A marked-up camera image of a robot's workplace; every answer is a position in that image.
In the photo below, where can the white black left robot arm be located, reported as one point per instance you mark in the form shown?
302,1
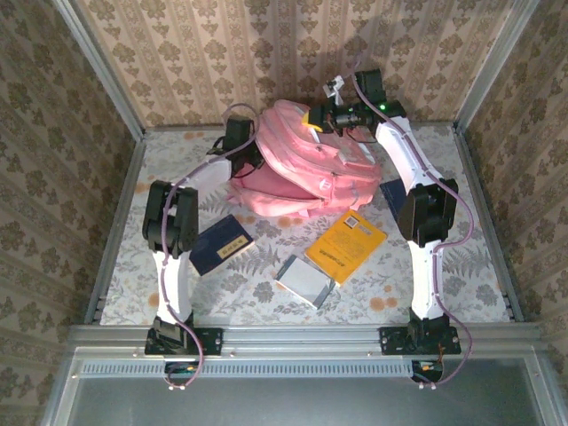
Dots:
173,288

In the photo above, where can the pink backpack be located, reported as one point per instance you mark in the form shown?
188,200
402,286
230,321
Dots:
302,155

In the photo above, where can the grey metal panel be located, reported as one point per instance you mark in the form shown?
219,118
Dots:
288,404

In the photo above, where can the aluminium table side rail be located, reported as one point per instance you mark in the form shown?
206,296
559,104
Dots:
117,231
486,222

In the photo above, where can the aluminium frame post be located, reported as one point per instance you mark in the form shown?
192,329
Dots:
493,62
102,66

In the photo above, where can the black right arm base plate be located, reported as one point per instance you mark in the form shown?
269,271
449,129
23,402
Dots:
392,341

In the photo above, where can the aluminium mounting rail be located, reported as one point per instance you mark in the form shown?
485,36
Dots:
302,339

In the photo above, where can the floral tablecloth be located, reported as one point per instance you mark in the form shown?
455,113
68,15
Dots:
481,284

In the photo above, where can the navy book with yellow label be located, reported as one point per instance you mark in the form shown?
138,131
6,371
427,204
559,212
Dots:
392,197
222,244

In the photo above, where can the white grey notebook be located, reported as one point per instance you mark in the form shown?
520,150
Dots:
302,277

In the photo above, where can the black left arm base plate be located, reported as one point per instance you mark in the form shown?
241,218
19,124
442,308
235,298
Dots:
213,341

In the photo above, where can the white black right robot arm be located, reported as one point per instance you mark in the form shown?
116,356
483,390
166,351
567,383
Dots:
426,284

